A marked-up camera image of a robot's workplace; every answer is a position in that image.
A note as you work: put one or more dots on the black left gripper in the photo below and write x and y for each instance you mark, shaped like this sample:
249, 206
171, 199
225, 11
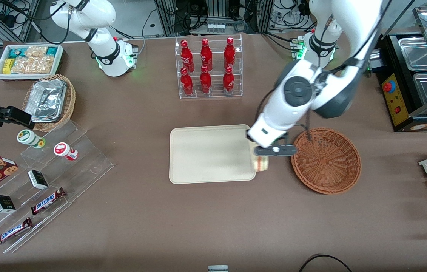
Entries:
248, 137

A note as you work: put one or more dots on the triangle sandwich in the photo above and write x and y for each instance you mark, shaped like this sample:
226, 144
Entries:
262, 165

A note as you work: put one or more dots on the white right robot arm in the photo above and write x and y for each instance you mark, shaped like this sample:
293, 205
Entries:
100, 37

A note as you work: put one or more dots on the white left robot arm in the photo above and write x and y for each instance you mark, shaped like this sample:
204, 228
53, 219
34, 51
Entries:
277, 113

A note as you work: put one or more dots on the beige rectangular tray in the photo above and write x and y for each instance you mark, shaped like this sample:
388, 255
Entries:
211, 154

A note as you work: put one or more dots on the small tan wicker basket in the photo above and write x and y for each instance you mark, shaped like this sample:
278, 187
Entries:
70, 100

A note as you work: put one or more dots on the large brown wicker basket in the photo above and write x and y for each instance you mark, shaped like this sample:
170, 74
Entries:
326, 162

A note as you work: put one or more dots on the green lid yogurt cup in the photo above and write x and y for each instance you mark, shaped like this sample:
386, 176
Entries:
28, 137

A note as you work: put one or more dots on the aluminium foil container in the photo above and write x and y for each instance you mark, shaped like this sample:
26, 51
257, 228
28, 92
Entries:
45, 100

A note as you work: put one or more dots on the white snack bin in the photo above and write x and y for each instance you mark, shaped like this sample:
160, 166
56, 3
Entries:
0, 75

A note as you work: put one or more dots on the clear cracker bag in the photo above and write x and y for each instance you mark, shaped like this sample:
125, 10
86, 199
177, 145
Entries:
22, 65
36, 51
43, 65

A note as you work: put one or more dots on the yellow snack packet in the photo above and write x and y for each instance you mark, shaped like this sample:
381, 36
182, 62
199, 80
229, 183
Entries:
7, 66

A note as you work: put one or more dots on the red lid yogurt cup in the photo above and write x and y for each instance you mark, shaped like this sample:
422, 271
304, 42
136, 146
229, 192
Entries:
62, 149

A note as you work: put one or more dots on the teal snack packet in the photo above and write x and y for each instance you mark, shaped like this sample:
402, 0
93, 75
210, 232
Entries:
51, 51
17, 53

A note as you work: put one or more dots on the small black box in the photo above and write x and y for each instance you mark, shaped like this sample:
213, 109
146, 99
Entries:
38, 180
3, 204

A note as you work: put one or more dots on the clear acrylic bottle rack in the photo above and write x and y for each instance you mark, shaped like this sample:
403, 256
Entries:
215, 94

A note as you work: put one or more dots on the red cola bottle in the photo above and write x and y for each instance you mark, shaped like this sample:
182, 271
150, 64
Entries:
187, 56
187, 84
206, 56
205, 82
229, 54
228, 82

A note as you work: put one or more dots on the clear acrylic stepped shelf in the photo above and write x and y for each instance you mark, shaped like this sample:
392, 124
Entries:
85, 170

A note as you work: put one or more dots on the Snickers bar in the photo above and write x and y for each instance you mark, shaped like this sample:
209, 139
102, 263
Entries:
12, 231
47, 201

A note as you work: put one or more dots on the black food warmer machine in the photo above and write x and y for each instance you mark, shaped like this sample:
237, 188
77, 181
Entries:
396, 105

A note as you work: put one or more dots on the grey box with green light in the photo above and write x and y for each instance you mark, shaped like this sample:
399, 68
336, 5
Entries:
375, 62

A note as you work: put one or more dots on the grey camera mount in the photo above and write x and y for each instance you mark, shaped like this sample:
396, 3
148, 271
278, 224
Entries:
218, 268

